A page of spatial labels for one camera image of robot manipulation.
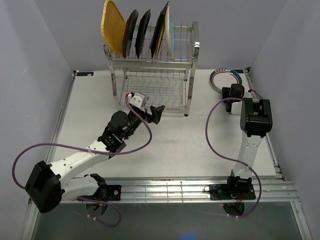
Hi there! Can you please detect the white plate teal red rim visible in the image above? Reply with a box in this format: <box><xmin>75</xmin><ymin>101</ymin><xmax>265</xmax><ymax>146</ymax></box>
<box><xmin>209</xmin><ymin>68</ymin><xmax>244</xmax><ymax>93</ymax></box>

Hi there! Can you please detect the round woven bamboo plate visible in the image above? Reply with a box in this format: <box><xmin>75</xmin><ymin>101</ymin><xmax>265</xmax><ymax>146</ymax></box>
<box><xmin>155</xmin><ymin>13</ymin><xmax>166</xmax><ymax>58</ymax></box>

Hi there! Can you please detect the cream and blue round plate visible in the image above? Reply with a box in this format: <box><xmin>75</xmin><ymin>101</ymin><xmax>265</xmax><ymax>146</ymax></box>
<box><xmin>164</xmin><ymin>6</ymin><xmax>175</xmax><ymax>60</ymax></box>

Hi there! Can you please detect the beige floral square plate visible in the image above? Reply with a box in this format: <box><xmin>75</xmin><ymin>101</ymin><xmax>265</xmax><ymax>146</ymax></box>
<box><xmin>149</xmin><ymin>1</ymin><xmax>169</xmax><ymax>59</ymax></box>

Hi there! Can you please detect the black floral square plate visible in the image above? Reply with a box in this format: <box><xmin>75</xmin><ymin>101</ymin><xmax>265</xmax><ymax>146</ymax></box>
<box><xmin>135</xmin><ymin>9</ymin><xmax>151</xmax><ymax>59</ymax></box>
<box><xmin>122</xmin><ymin>9</ymin><xmax>139</xmax><ymax>59</ymax></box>

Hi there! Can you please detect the square woven bamboo plate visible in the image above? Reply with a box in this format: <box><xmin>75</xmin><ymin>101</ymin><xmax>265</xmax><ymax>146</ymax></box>
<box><xmin>101</xmin><ymin>0</ymin><xmax>126</xmax><ymax>58</ymax></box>

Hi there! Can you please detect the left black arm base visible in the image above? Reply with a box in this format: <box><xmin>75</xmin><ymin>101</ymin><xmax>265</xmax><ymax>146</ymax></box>
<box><xmin>93</xmin><ymin>184</ymin><xmax>122</xmax><ymax>202</ymax></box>

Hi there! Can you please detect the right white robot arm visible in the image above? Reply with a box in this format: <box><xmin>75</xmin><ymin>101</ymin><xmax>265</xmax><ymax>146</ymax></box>
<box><xmin>222</xmin><ymin>83</ymin><xmax>273</xmax><ymax>200</ymax></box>

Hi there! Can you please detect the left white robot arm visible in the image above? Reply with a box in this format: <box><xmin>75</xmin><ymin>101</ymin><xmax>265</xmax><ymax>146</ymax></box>
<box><xmin>24</xmin><ymin>103</ymin><xmax>165</xmax><ymax>214</ymax></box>

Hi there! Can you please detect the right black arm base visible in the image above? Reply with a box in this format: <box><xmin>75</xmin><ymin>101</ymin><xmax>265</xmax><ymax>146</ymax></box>
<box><xmin>203</xmin><ymin>184</ymin><xmax>256</xmax><ymax>201</ymax></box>

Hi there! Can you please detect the steel two-tier dish rack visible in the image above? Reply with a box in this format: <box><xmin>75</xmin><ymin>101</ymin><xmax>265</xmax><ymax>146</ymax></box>
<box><xmin>103</xmin><ymin>21</ymin><xmax>200</xmax><ymax>117</ymax></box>

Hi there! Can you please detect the right blue table label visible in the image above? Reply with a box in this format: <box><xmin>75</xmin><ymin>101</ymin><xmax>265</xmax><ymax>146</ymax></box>
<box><xmin>233</xmin><ymin>69</ymin><xmax>244</xmax><ymax>74</ymax></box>

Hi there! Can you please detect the blue table label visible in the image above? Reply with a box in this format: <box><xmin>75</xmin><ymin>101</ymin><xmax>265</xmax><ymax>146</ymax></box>
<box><xmin>76</xmin><ymin>72</ymin><xmax>94</xmax><ymax>77</ymax></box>
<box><xmin>233</xmin><ymin>69</ymin><xmax>244</xmax><ymax>74</ymax></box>

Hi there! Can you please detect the left blue table label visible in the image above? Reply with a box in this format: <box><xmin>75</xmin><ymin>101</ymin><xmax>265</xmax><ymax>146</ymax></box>
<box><xmin>76</xmin><ymin>72</ymin><xmax>94</xmax><ymax>77</ymax></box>

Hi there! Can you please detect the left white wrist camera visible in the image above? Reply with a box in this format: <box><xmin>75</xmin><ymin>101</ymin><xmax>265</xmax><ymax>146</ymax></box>
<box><xmin>125</xmin><ymin>92</ymin><xmax>149</xmax><ymax>109</ymax></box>

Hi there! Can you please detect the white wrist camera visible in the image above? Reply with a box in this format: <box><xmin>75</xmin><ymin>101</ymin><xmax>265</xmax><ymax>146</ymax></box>
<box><xmin>125</xmin><ymin>92</ymin><xmax>149</xmax><ymax>109</ymax></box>
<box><xmin>243</xmin><ymin>89</ymin><xmax>260</xmax><ymax>100</ymax></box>

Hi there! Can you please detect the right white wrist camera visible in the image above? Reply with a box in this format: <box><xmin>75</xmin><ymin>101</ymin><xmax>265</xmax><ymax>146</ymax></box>
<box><xmin>243</xmin><ymin>89</ymin><xmax>260</xmax><ymax>100</ymax></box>

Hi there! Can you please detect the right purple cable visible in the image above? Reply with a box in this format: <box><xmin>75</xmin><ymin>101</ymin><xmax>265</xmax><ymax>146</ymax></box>
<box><xmin>205</xmin><ymin>91</ymin><xmax>263</xmax><ymax>219</ymax></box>

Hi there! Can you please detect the purple cable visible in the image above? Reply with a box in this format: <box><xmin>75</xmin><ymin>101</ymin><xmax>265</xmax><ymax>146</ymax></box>
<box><xmin>205</xmin><ymin>91</ymin><xmax>263</xmax><ymax>219</ymax></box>
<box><xmin>12</xmin><ymin>96</ymin><xmax>153</xmax><ymax>228</ymax></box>

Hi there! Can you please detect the aluminium front rail frame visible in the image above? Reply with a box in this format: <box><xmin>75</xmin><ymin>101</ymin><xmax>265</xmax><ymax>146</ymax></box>
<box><xmin>21</xmin><ymin>179</ymin><xmax>312</xmax><ymax>240</ymax></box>

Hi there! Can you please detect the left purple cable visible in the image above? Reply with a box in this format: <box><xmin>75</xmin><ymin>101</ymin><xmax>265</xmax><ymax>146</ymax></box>
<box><xmin>12</xmin><ymin>96</ymin><xmax>153</xmax><ymax>228</ymax></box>

